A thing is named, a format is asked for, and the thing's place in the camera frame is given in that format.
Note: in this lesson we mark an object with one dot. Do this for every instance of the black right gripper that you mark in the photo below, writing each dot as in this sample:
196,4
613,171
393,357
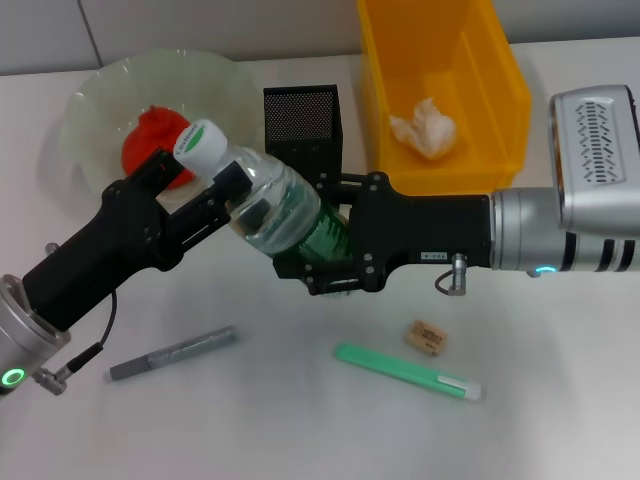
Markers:
430,230

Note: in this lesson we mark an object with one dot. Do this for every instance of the yellow plastic bin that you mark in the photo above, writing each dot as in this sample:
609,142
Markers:
490,125

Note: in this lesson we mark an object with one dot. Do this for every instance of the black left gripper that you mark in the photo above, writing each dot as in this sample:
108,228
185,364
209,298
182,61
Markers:
100,250

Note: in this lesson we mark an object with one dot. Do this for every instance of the clear bottle with green label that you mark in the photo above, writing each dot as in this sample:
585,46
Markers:
275,200

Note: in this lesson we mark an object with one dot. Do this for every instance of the red-orange toy orange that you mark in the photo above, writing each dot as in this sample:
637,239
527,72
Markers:
145,140

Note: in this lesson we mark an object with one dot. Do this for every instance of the translucent wavy fruit plate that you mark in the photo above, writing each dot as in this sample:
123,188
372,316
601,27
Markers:
220,90

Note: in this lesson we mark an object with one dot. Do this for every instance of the black mesh pen holder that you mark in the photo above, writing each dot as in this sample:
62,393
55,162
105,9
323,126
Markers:
300,120

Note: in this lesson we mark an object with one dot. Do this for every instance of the grey marker pen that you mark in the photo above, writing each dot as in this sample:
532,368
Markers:
170,352

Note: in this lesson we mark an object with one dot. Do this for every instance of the small tan eraser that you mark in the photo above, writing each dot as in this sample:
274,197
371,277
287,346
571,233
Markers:
425,339

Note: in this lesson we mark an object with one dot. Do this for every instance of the green pen with white tip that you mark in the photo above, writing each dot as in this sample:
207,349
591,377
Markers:
400,372

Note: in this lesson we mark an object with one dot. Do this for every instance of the white paper ball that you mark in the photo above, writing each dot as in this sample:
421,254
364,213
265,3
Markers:
425,130

